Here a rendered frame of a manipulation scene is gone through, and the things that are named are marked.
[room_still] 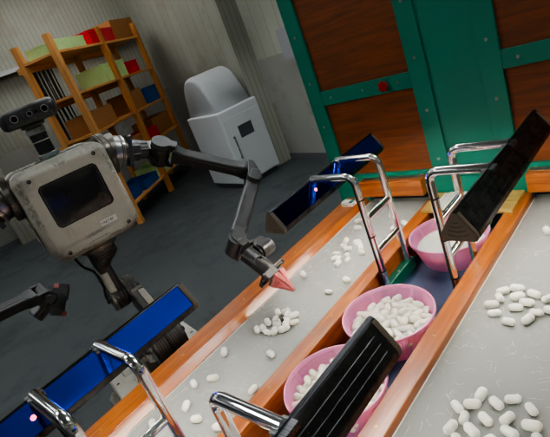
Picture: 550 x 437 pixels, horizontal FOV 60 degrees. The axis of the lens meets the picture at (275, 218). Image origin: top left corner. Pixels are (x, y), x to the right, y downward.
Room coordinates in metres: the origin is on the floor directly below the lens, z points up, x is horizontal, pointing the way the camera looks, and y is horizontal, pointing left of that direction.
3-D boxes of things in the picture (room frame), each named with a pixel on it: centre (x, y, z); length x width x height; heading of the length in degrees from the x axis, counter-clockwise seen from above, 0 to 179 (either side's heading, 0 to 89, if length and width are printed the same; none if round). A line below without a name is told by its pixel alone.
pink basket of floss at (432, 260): (1.41, -0.53, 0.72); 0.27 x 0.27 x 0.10
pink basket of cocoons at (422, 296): (1.12, -0.20, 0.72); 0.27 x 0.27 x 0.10
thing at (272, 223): (1.51, -0.22, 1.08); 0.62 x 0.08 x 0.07; 131
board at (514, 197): (1.56, -0.70, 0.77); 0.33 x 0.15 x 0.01; 41
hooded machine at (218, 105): (5.90, 0.12, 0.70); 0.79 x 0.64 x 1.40; 29
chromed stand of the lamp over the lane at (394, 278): (1.45, -0.27, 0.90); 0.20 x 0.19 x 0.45; 131
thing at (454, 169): (1.15, -0.53, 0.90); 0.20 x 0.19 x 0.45; 131
